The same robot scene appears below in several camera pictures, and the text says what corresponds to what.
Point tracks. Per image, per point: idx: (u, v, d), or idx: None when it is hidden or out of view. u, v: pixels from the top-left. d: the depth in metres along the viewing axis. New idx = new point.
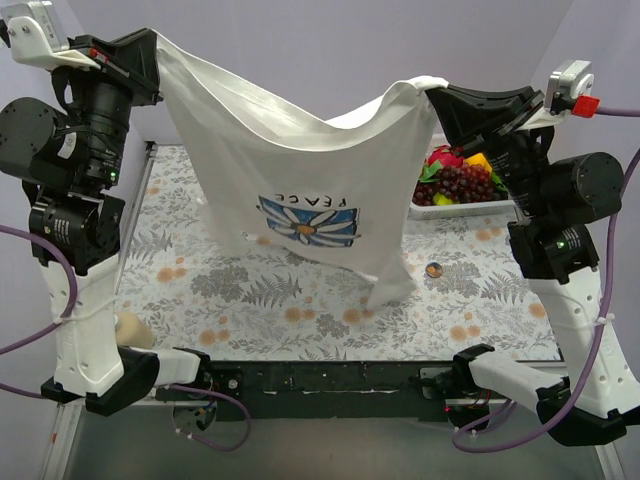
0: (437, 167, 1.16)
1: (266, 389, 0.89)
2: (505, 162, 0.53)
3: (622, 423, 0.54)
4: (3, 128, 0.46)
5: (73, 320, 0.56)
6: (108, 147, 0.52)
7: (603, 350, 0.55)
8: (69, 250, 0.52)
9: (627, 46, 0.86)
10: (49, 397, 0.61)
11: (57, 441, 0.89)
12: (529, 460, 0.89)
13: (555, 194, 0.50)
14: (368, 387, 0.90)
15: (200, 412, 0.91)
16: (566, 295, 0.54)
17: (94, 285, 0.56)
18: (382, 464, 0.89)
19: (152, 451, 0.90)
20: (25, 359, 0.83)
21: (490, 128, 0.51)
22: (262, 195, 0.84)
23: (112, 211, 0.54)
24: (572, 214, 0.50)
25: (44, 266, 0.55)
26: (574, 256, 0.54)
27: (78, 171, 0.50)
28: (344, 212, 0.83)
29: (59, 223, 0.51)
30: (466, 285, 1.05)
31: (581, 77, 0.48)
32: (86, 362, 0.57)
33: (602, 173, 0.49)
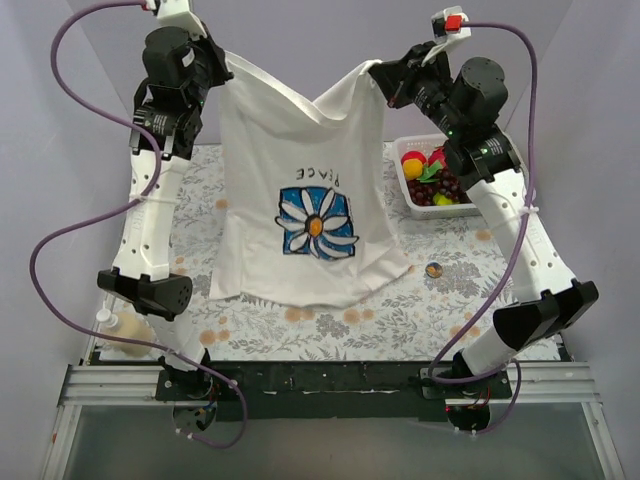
0: (437, 168, 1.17)
1: (266, 389, 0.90)
2: (424, 94, 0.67)
3: (554, 304, 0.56)
4: (149, 34, 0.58)
5: (149, 201, 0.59)
6: (203, 80, 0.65)
7: (530, 238, 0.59)
8: (162, 140, 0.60)
9: (624, 45, 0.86)
10: (102, 286, 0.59)
11: (57, 442, 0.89)
12: (528, 459, 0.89)
13: (459, 99, 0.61)
14: (368, 387, 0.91)
15: (200, 412, 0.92)
16: (491, 191, 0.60)
17: (172, 175, 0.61)
18: (382, 464, 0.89)
19: (153, 450, 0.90)
20: (26, 356, 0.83)
21: (405, 72, 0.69)
22: (284, 186, 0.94)
23: (194, 123, 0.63)
24: (475, 107, 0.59)
25: (134, 155, 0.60)
26: (500, 164, 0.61)
27: (184, 83, 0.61)
28: (338, 200, 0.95)
29: (159, 119, 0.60)
30: (466, 285, 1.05)
31: (451, 9, 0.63)
32: (149, 243, 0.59)
33: (484, 70, 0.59)
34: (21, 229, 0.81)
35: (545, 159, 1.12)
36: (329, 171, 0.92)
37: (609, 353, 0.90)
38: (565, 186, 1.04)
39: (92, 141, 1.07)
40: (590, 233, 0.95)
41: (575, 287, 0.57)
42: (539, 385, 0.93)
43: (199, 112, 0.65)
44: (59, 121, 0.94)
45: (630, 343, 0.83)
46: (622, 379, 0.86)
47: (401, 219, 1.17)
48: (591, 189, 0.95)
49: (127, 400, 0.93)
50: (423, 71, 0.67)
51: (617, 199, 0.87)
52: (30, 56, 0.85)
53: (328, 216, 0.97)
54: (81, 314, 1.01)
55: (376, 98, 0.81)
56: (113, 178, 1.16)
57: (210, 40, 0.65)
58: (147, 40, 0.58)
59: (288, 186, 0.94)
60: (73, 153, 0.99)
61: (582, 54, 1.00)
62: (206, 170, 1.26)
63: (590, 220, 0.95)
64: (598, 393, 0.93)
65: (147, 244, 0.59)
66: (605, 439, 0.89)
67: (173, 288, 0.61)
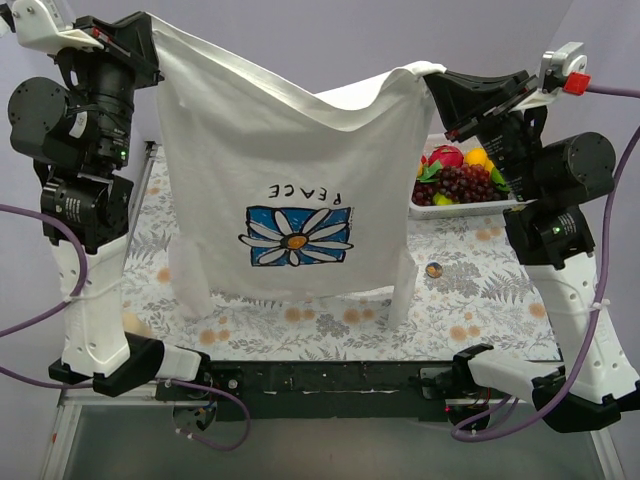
0: (437, 167, 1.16)
1: (266, 389, 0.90)
2: (500, 144, 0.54)
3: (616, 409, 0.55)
4: (16, 107, 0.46)
5: (83, 299, 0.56)
6: (118, 127, 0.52)
7: (599, 336, 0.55)
8: (79, 228, 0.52)
9: (625, 43, 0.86)
10: (56, 380, 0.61)
11: (57, 442, 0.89)
12: (528, 460, 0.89)
13: (548, 174, 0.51)
14: (368, 387, 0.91)
15: (200, 412, 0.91)
16: (561, 280, 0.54)
17: (102, 265, 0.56)
18: (382, 463, 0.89)
19: (153, 451, 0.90)
20: (24, 356, 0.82)
21: (484, 111, 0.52)
22: (250, 208, 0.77)
23: (121, 192, 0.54)
24: (566, 194, 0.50)
25: (54, 246, 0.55)
26: (570, 242, 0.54)
27: (84, 153, 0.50)
28: (338, 213, 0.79)
29: (70, 202, 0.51)
30: (466, 285, 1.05)
31: (574, 56, 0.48)
32: (94, 342, 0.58)
33: (593, 152, 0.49)
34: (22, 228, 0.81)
35: None
36: (327, 191, 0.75)
37: None
38: None
39: None
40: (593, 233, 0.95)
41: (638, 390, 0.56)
42: None
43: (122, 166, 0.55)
44: None
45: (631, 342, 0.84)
46: None
47: None
48: None
49: (128, 400, 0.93)
50: (509, 117, 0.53)
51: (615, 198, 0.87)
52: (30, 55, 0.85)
53: (319, 229, 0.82)
54: None
55: (427, 109, 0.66)
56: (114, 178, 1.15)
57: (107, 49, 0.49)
58: (12, 113, 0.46)
59: (257, 206, 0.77)
60: None
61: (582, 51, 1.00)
62: None
63: None
64: None
65: (93, 341, 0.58)
66: (605, 437, 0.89)
67: (130, 372, 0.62)
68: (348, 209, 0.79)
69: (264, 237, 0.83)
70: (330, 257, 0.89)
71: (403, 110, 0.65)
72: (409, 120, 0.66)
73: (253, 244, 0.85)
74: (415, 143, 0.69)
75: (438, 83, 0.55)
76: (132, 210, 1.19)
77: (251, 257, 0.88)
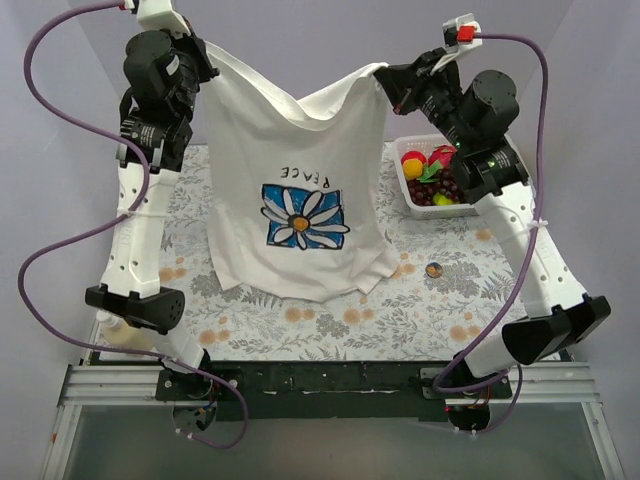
0: (437, 168, 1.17)
1: (266, 389, 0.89)
2: (431, 104, 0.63)
3: (566, 319, 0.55)
4: (133, 45, 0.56)
5: (138, 216, 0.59)
6: (190, 85, 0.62)
7: (539, 252, 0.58)
8: (150, 154, 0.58)
9: (625, 44, 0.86)
10: (90, 303, 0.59)
11: (56, 442, 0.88)
12: (528, 459, 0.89)
13: (467, 111, 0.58)
14: (368, 387, 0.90)
15: (200, 411, 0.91)
16: (500, 205, 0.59)
17: (161, 187, 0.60)
18: (382, 464, 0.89)
19: (153, 451, 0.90)
20: (25, 355, 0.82)
21: (414, 80, 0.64)
22: (265, 184, 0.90)
23: (184, 133, 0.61)
24: (484, 122, 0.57)
25: (122, 169, 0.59)
26: (506, 176, 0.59)
27: (170, 91, 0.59)
28: (329, 196, 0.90)
29: (147, 131, 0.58)
30: (466, 285, 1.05)
31: (464, 19, 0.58)
32: (137, 259, 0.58)
33: (496, 83, 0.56)
34: (21, 228, 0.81)
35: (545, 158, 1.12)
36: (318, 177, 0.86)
37: (609, 354, 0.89)
38: (564, 187, 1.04)
39: (93, 140, 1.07)
40: (591, 234, 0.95)
41: (587, 301, 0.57)
42: (539, 385, 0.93)
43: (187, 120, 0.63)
44: (59, 119, 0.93)
45: (631, 344, 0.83)
46: (623, 379, 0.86)
47: (401, 219, 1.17)
48: (591, 191, 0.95)
49: (127, 400, 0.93)
50: (433, 80, 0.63)
51: (615, 199, 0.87)
52: (30, 55, 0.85)
53: (318, 212, 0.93)
54: (82, 315, 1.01)
55: (380, 102, 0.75)
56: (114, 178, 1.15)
57: (194, 36, 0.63)
58: (127, 49, 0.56)
59: (269, 184, 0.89)
60: (73, 152, 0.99)
61: (582, 52, 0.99)
62: (207, 170, 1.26)
63: (589, 219, 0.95)
64: (598, 393, 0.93)
65: (135, 259, 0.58)
66: (606, 438, 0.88)
67: (163, 304, 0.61)
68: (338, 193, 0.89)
69: (275, 215, 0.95)
70: (331, 244, 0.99)
71: (363, 101, 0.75)
72: (368, 112, 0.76)
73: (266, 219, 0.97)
74: (376, 129, 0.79)
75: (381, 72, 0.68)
76: None
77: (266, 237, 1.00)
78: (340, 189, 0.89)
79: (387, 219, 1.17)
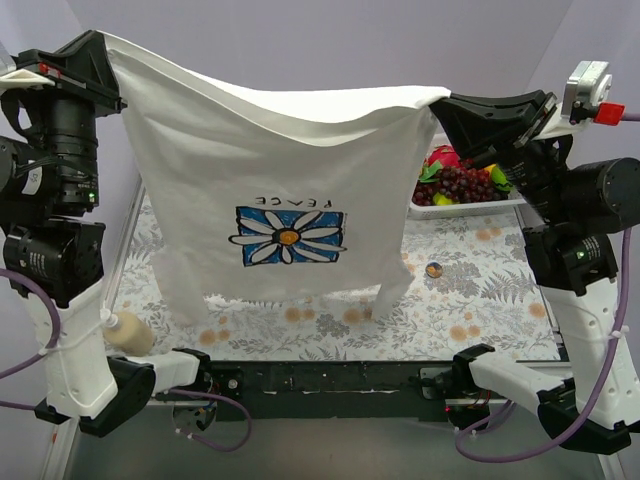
0: (437, 167, 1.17)
1: (266, 389, 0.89)
2: (521, 172, 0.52)
3: (627, 435, 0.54)
4: None
5: (60, 351, 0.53)
6: (83, 171, 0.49)
7: (616, 362, 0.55)
8: (48, 283, 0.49)
9: (625, 46, 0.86)
10: (41, 419, 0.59)
11: (57, 442, 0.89)
12: (530, 460, 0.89)
13: (579, 199, 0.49)
14: (368, 388, 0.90)
15: (200, 411, 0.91)
16: (581, 306, 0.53)
17: (78, 315, 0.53)
18: (382, 465, 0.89)
19: (153, 450, 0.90)
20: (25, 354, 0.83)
21: (500, 138, 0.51)
22: (241, 207, 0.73)
23: (91, 238, 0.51)
24: (598, 222, 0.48)
25: (24, 298, 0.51)
26: (593, 265, 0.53)
27: (53, 201, 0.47)
28: (330, 214, 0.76)
29: (35, 256, 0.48)
30: (466, 285, 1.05)
31: (599, 81, 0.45)
32: (77, 387, 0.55)
33: (627, 180, 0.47)
34: None
35: None
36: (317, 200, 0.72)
37: None
38: None
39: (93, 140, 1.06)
40: None
41: None
42: None
43: (92, 207, 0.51)
44: None
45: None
46: None
47: None
48: None
49: None
50: (534, 145, 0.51)
51: None
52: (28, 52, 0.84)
53: (312, 229, 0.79)
54: None
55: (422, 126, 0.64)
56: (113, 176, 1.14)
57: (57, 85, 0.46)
58: None
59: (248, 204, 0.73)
60: None
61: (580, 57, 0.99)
62: None
63: None
64: None
65: (75, 386, 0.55)
66: None
67: (117, 413, 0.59)
68: (341, 212, 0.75)
69: (257, 236, 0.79)
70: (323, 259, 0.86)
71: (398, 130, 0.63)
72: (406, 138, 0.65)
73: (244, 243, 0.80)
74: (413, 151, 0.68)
75: (446, 109, 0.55)
76: (131, 212, 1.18)
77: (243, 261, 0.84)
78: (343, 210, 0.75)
79: None
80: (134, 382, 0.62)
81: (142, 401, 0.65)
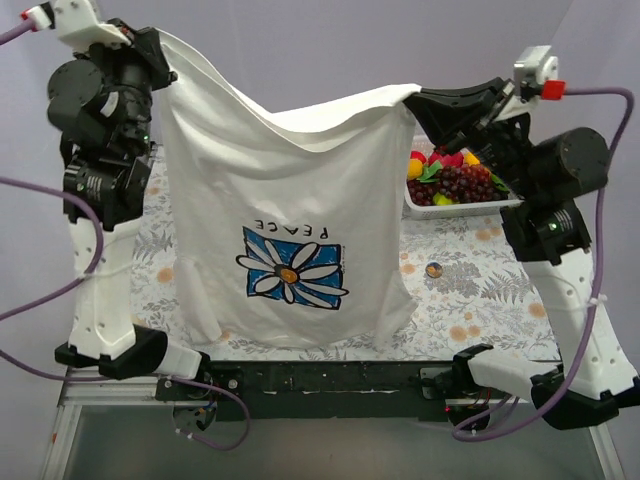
0: (437, 167, 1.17)
1: (266, 389, 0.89)
2: (490, 153, 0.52)
3: (614, 405, 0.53)
4: (53, 84, 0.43)
5: (96, 277, 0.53)
6: (142, 113, 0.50)
7: (596, 332, 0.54)
8: (99, 207, 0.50)
9: None
10: (61, 362, 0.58)
11: (57, 442, 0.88)
12: (529, 460, 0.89)
13: (542, 171, 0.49)
14: (368, 388, 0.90)
15: (199, 411, 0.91)
16: (558, 276, 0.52)
17: (118, 243, 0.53)
18: (383, 464, 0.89)
19: (154, 449, 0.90)
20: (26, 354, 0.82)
21: (467, 123, 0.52)
22: (245, 226, 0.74)
23: (141, 175, 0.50)
24: (561, 190, 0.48)
25: (71, 224, 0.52)
26: (567, 238, 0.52)
27: (115, 132, 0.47)
28: (327, 250, 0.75)
29: (92, 181, 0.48)
30: (466, 285, 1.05)
31: (543, 62, 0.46)
32: (103, 322, 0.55)
33: (587, 147, 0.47)
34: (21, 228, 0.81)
35: None
36: (312, 227, 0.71)
37: None
38: None
39: None
40: None
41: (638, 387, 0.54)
42: None
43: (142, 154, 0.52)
44: None
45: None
46: None
47: (401, 218, 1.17)
48: None
49: (127, 400, 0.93)
50: (496, 128, 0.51)
51: None
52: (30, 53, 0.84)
53: (311, 266, 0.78)
54: None
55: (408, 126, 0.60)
56: None
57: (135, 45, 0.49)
58: (48, 91, 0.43)
59: (251, 227, 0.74)
60: None
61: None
62: None
63: None
64: None
65: (101, 322, 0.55)
66: (605, 436, 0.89)
67: (136, 359, 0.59)
68: (338, 247, 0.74)
69: (259, 260, 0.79)
70: (324, 304, 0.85)
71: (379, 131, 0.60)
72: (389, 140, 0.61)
73: (247, 264, 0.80)
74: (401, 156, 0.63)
75: (415, 105, 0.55)
76: None
77: (246, 289, 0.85)
78: (340, 242, 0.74)
79: None
80: (151, 335, 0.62)
81: (154, 363, 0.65)
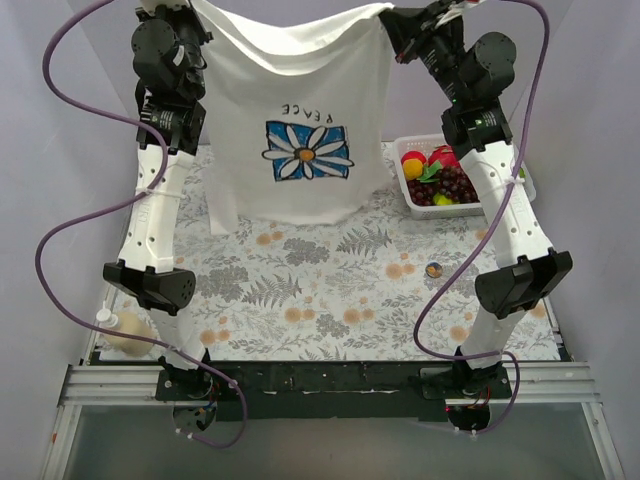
0: (437, 167, 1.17)
1: (266, 389, 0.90)
2: (433, 56, 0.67)
3: (529, 268, 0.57)
4: (136, 40, 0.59)
5: (154, 196, 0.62)
6: (197, 61, 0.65)
7: (513, 207, 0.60)
8: (168, 135, 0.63)
9: (625, 48, 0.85)
10: (106, 280, 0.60)
11: (57, 442, 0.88)
12: (528, 460, 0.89)
13: (466, 71, 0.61)
14: (368, 388, 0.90)
15: (200, 411, 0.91)
16: (481, 161, 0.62)
17: (178, 168, 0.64)
18: (382, 464, 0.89)
19: (154, 449, 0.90)
20: (27, 354, 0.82)
21: (418, 31, 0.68)
22: (268, 120, 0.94)
23: (199, 115, 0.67)
24: (480, 85, 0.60)
25: (141, 149, 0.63)
26: (493, 135, 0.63)
27: (181, 80, 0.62)
28: (334, 130, 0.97)
29: (165, 115, 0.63)
30: (466, 285, 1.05)
31: None
32: (154, 236, 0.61)
33: (497, 48, 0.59)
34: (20, 232, 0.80)
35: (545, 160, 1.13)
36: (321, 115, 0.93)
37: (605, 359, 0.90)
38: (563, 190, 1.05)
39: (94, 143, 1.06)
40: (590, 235, 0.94)
41: (551, 255, 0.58)
42: (539, 385, 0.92)
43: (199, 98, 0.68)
44: (60, 120, 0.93)
45: (627, 352, 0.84)
46: (619, 384, 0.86)
47: (401, 218, 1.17)
48: (593, 193, 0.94)
49: (127, 400, 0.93)
50: (437, 34, 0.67)
51: (615, 197, 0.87)
52: (29, 54, 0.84)
53: (322, 145, 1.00)
54: (83, 314, 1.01)
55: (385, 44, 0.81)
56: (115, 178, 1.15)
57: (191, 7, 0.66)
58: (133, 45, 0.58)
59: (274, 119, 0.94)
60: (74, 153, 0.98)
61: (579, 61, 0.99)
62: None
63: (591, 221, 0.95)
64: (598, 393, 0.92)
65: (152, 236, 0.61)
66: (605, 436, 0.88)
67: (176, 282, 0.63)
68: (343, 128, 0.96)
69: (280, 150, 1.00)
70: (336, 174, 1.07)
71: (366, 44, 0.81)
72: (372, 51, 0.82)
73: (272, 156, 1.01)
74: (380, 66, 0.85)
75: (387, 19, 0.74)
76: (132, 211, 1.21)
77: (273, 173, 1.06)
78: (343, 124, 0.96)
79: (387, 218, 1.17)
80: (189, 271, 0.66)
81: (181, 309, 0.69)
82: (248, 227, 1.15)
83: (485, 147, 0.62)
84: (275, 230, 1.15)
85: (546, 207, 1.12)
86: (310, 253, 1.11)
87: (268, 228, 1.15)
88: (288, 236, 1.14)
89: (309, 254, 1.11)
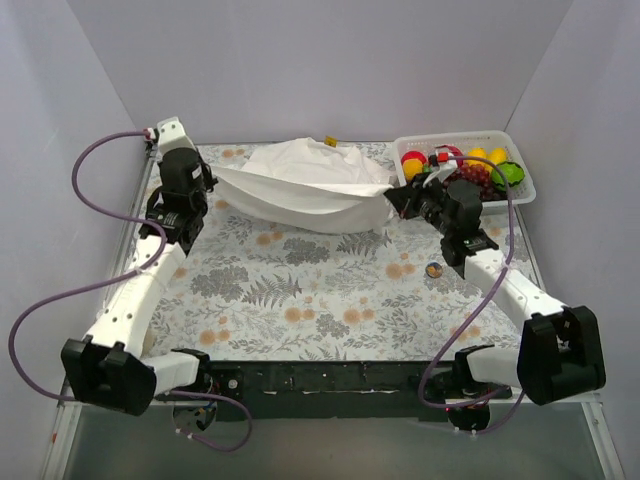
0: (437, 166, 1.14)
1: (266, 389, 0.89)
2: (426, 207, 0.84)
3: (545, 321, 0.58)
4: (165, 157, 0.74)
5: (143, 275, 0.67)
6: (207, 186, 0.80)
7: (515, 282, 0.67)
8: (169, 231, 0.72)
9: (627, 46, 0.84)
10: (65, 355, 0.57)
11: (57, 441, 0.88)
12: (529, 460, 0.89)
13: (448, 208, 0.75)
14: (367, 387, 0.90)
15: (200, 412, 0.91)
16: (475, 261, 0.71)
17: (172, 256, 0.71)
18: (383, 464, 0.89)
19: (155, 448, 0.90)
20: (28, 354, 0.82)
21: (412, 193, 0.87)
22: None
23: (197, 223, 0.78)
24: (460, 215, 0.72)
25: (140, 239, 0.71)
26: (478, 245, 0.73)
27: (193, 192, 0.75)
28: None
29: (170, 217, 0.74)
30: (466, 285, 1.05)
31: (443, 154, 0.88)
32: (132, 312, 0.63)
33: (467, 189, 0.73)
34: (18, 233, 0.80)
35: (546, 159, 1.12)
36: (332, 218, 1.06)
37: (605, 361, 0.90)
38: (564, 190, 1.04)
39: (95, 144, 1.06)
40: (590, 235, 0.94)
41: (565, 309, 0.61)
42: None
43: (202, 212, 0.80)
44: (59, 119, 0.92)
45: (627, 351, 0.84)
46: (618, 384, 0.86)
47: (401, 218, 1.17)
48: (592, 194, 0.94)
49: None
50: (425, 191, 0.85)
51: (616, 197, 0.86)
52: (28, 54, 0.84)
53: None
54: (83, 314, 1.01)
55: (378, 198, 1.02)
56: (114, 178, 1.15)
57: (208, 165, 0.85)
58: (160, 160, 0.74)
59: None
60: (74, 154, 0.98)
61: (579, 61, 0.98)
62: None
63: (592, 221, 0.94)
64: (598, 393, 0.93)
65: (129, 313, 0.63)
66: (604, 434, 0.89)
67: (141, 369, 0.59)
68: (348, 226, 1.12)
69: None
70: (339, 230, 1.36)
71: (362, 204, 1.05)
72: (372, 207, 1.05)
73: None
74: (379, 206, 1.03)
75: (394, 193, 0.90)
76: (131, 210, 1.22)
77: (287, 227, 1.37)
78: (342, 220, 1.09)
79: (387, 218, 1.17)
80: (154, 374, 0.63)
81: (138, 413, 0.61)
82: (249, 227, 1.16)
83: (475, 253, 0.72)
84: (275, 231, 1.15)
85: (546, 207, 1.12)
86: (310, 253, 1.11)
87: (268, 228, 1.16)
88: (288, 236, 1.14)
89: (309, 254, 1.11)
